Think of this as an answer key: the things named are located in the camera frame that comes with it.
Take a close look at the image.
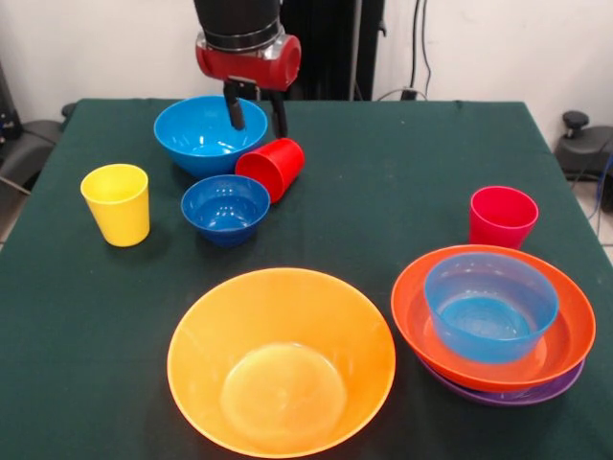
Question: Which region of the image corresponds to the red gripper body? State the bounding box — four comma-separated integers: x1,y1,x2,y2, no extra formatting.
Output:
193,32,304,94

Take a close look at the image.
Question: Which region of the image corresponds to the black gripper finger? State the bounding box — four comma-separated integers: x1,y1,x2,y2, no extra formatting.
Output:
266,90,290,139
221,80,247,131

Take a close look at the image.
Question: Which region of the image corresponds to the large blue bowl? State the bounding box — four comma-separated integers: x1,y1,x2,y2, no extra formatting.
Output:
153,94,269,179

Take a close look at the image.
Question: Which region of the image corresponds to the red cup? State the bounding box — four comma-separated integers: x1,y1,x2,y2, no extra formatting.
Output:
234,137,307,205

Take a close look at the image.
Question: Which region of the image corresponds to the small dark blue bowl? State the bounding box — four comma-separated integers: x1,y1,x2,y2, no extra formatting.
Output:
180,173,272,248

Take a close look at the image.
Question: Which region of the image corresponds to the yellow cup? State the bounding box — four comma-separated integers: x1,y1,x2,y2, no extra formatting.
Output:
79,163,151,248

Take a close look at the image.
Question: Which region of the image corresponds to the large orange bowl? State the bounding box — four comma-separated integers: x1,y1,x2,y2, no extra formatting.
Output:
166,266,397,458

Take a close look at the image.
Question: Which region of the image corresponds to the pink-red cup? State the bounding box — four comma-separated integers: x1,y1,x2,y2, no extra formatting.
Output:
468,185,540,250

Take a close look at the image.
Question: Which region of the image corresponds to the straight-walled teal blue bowl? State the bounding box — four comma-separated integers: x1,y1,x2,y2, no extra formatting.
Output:
423,252,560,365

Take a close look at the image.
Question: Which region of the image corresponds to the shallow red-orange bowl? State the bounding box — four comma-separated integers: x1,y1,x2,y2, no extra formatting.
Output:
390,243,598,393

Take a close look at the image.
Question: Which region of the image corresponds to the black chair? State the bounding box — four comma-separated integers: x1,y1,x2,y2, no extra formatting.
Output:
0,119,63,193

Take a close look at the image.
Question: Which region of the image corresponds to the black base with knob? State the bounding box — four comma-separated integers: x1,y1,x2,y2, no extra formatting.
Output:
555,110,613,181

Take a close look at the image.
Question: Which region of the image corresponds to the dark green tablecloth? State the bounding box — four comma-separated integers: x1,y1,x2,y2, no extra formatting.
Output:
0,98,613,460

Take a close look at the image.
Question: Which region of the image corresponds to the shallow purple bowl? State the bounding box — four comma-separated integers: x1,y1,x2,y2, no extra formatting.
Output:
420,357,586,407

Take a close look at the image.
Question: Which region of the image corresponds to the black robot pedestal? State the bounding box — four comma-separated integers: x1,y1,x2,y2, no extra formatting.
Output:
229,0,387,102

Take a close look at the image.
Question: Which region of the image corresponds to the black hanging cable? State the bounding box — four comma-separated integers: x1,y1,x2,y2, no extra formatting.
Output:
410,0,435,97

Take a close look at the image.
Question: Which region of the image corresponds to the blue cable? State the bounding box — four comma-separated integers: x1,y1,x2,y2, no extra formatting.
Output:
592,155,613,224

